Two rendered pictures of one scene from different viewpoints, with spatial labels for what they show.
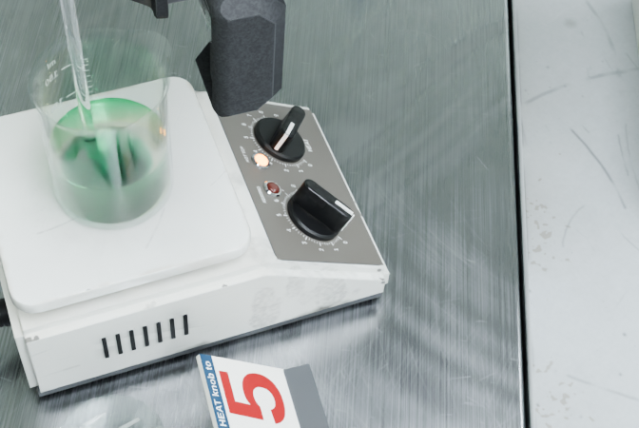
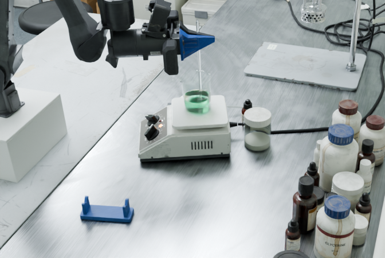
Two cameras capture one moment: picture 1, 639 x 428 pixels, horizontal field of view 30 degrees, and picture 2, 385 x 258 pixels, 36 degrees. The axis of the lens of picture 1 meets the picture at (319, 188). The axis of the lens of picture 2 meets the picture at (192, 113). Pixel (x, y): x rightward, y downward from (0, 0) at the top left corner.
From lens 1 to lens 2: 1.46 m
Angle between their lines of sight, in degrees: 92
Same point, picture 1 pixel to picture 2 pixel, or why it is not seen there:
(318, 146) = (142, 140)
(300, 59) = (130, 182)
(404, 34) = (94, 184)
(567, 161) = (75, 148)
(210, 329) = not seen: hidden behind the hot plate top
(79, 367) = not seen: hidden behind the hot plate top
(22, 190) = (218, 110)
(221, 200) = (175, 104)
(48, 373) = not seen: hidden behind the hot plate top
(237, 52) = (175, 18)
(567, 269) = (95, 130)
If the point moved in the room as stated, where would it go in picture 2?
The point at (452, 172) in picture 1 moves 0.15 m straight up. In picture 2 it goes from (107, 151) to (98, 93)
